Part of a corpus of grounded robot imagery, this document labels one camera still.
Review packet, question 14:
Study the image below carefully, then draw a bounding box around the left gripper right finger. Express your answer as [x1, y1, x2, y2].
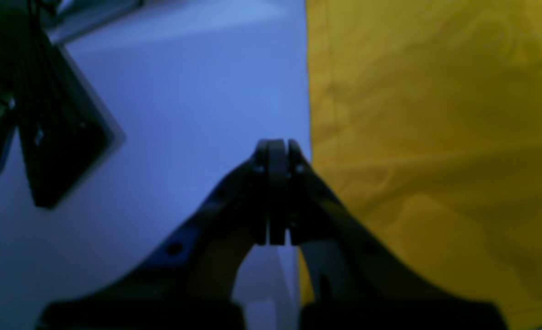
[268, 140, 507, 330]

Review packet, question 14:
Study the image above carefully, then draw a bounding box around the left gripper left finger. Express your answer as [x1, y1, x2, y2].
[38, 140, 269, 330]

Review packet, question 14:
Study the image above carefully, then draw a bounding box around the yellow T-shirt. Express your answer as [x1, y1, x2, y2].
[306, 0, 542, 330]

